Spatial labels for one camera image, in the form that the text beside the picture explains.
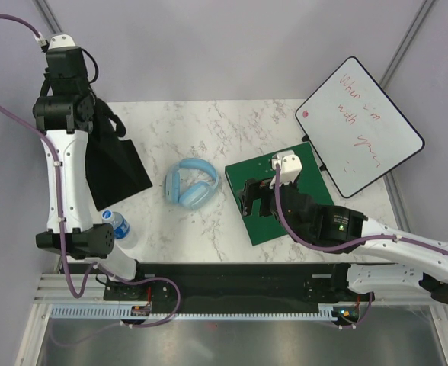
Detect purple cable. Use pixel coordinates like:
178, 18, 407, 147
274, 162, 448, 264
0, 14, 99, 300

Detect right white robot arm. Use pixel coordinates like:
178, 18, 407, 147
238, 178, 448, 305

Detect right aluminium corner post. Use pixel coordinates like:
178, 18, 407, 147
379, 0, 438, 90

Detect white whiteboard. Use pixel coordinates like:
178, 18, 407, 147
296, 56, 425, 198

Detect aluminium corner post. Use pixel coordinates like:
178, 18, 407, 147
32, 0, 64, 34
379, 0, 438, 90

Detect left aluminium corner post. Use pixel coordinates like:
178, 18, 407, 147
32, 0, 64, 34

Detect plastic water bottle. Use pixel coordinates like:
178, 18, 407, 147
101, 210, 137, 250

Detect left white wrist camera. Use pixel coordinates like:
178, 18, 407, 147
34, 34, 75, 53

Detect black canvas bag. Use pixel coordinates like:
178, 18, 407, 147
85, 98, 152, 210

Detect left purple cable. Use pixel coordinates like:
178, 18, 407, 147
0, 14, 99, 300

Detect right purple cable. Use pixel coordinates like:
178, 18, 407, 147
274, 162, 448, 264

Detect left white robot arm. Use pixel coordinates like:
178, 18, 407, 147
33, 45, 148, 300

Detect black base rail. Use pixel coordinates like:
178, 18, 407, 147
104, 263, 375, 313

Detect light blue headphones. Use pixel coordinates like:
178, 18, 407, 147
164, 158, 220, 210

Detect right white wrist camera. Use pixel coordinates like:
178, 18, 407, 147
269, 150, 302, 189

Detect green binder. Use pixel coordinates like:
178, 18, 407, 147
225, 143, 334, 246

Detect white cable duct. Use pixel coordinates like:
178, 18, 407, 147
50, 303, 357, 321

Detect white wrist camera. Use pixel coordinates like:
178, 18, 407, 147
34, 34, 75, 53
269, 150, 302, 189

